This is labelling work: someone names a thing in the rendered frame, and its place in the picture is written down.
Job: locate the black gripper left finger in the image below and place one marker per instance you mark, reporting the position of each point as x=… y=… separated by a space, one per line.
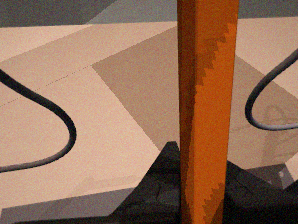
x=155 y=200

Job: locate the orange handle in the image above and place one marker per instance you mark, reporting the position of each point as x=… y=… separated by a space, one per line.
x=207 y=32

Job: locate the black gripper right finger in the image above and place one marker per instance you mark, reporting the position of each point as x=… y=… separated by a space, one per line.
x=251 y=200

